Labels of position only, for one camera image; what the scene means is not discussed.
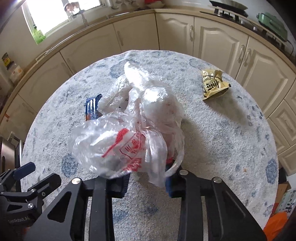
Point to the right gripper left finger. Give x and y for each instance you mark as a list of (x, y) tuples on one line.
[(79, 204)]

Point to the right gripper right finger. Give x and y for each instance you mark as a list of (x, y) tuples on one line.
[(227, 217)]

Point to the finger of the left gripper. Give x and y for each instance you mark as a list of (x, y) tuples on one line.
[(46, 186), (24, 167)]

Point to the white red plastic bag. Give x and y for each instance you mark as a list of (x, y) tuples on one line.
[(139, 130)]

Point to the kitchen window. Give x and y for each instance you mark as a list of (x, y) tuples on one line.
[(44, 17)]

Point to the cream kitchen cabinet run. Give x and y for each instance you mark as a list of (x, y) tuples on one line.
[(242, 51)]

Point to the orange plastic bag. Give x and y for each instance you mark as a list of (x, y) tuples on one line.
[(274, 225)]

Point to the white rice bag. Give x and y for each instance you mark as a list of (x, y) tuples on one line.
[(287, 203)]

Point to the brown cardboard box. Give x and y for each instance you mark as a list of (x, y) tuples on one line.
[(281, 189)]

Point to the blue red snack wrapper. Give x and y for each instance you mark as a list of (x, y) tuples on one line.
[(91, 108)]

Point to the jar on counter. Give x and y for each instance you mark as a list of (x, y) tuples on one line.
[(15, 71)]

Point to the small gold snack packet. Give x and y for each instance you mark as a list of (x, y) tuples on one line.
[(213, 83)]

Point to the sink faucet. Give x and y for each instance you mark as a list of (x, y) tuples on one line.
[(72, 10)]

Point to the red pot with bowl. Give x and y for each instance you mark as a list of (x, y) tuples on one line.
[(154, 4)]

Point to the black gas stove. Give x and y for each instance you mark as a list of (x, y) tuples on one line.
[(242, 18)]

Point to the green electric cooker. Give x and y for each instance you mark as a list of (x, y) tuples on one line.
[(272, 23)]

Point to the steel pan on stove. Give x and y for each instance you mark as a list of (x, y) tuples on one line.
[(229, 4)]

